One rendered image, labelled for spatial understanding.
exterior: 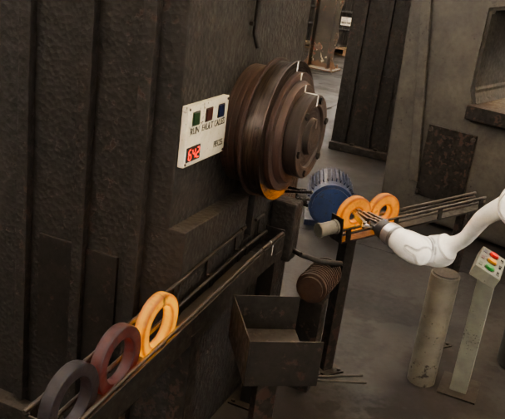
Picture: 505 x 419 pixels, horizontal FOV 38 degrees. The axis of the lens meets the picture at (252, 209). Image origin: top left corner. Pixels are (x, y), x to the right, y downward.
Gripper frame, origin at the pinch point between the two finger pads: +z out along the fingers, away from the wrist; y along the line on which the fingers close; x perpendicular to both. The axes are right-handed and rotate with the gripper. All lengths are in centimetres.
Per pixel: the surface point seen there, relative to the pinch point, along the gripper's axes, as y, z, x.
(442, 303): 31, -29, -32
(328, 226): -13.7, -1.9, -4.8
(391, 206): 17.8, -1.5, 0.8
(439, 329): 32, -30, -44
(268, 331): -72, -53, -10
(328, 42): 501, 681, -70
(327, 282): -19.0, -14.1, -22.3
